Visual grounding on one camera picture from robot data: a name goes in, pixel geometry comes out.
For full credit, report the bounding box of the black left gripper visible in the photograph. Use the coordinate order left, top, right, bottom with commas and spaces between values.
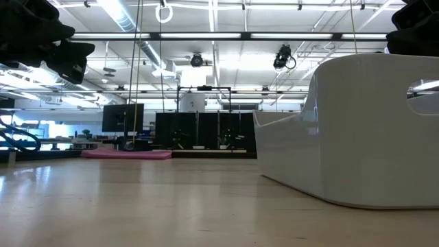
0, 0, 97, 85

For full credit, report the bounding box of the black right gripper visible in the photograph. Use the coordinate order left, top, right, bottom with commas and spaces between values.
386, 0, 439, 58

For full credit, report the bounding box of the white plastic container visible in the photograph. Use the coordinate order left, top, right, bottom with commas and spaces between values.
252, 52, 439, 211

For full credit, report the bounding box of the black monitor on stand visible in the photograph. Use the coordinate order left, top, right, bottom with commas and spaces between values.
102, 103, 145, 134

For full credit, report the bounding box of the magenta folded cloth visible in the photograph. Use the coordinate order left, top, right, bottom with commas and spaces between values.
81, 148, 173, 161

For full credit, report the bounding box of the white cylindrical tank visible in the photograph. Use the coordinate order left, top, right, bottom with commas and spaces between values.
179, 93, 206, 114

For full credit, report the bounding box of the LED light bar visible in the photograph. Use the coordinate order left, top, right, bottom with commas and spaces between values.
70, 32, 389, 43

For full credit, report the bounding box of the black partition screen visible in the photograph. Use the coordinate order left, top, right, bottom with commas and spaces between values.
154, 110, 258, 151

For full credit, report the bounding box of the thin black hanging cable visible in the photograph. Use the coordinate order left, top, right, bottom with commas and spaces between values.
123, 0, 142, 149

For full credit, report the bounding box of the yellow hanging cord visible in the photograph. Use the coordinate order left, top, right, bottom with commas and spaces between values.
132, 0, 144, 147

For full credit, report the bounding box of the spiral ventilation duct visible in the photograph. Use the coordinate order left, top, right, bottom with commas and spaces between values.
97, 0, 167, 71

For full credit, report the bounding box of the black corrugated cable hose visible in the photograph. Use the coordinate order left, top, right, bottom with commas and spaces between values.
0, 116, 43, 153

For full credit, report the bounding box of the white cable loop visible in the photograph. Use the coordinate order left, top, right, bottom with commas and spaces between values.
154, 2, 174, 25

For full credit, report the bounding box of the black ceiling camera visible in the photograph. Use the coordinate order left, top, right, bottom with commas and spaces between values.
189, 52, 204, 69
272, 44, 297, 72

